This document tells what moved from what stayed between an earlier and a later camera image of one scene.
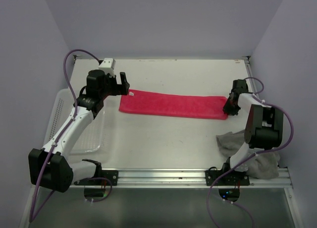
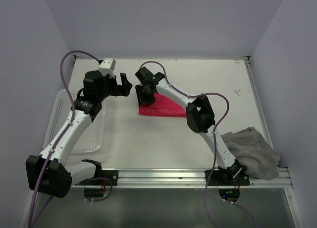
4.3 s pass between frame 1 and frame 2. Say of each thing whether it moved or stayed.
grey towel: stayed
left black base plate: stayed
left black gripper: stayed
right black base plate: stayed
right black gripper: moved
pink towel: moved
